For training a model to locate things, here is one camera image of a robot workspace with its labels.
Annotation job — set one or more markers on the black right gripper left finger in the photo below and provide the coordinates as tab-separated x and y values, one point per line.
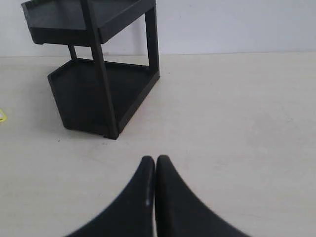
131	213

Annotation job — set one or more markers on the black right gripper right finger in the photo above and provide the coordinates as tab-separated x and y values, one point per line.
179	213

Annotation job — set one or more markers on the keyring with coloured tags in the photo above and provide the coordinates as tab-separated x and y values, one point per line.
3	116

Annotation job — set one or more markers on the black two-tier rack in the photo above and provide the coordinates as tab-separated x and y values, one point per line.
93	95

